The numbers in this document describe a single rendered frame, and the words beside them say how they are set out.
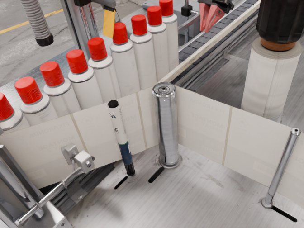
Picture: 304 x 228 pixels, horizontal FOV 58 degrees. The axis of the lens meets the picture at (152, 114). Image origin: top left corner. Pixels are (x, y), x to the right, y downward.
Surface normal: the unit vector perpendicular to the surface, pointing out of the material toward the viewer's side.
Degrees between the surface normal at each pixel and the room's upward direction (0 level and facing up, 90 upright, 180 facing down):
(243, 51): 0
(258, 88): 88
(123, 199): 0
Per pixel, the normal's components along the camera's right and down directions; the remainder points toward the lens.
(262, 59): -0.76, 0.52
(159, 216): -0.10, -0.72
